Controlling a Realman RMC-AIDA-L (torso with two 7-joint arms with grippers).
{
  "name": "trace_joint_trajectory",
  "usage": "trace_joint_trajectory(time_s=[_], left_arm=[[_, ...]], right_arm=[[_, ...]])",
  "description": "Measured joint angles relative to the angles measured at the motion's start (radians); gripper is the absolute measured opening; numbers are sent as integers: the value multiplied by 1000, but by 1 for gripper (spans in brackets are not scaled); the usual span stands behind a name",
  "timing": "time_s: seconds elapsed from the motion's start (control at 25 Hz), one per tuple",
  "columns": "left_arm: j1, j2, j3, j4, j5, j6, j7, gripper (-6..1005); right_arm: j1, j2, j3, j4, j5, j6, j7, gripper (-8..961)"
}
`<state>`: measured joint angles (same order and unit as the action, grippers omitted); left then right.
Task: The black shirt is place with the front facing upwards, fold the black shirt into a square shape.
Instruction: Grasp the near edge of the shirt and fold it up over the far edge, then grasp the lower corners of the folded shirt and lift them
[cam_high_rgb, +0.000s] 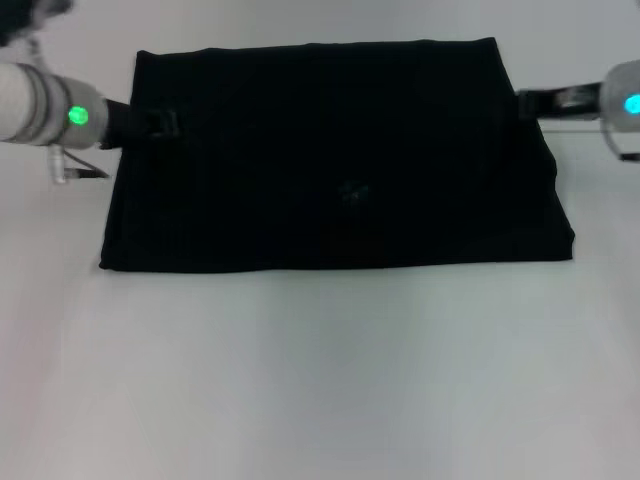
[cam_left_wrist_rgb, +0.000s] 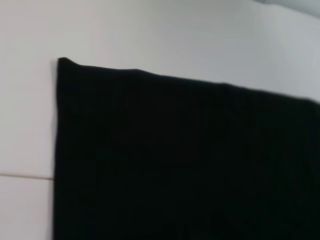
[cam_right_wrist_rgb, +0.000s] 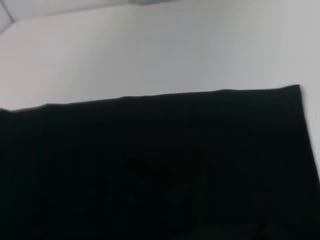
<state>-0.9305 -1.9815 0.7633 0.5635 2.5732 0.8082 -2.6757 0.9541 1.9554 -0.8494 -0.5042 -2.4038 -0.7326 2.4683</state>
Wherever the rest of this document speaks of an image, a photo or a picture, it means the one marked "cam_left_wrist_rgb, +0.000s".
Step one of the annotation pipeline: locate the black t-shirt with FREE print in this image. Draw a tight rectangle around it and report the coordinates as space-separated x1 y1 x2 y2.
52 56 320 240

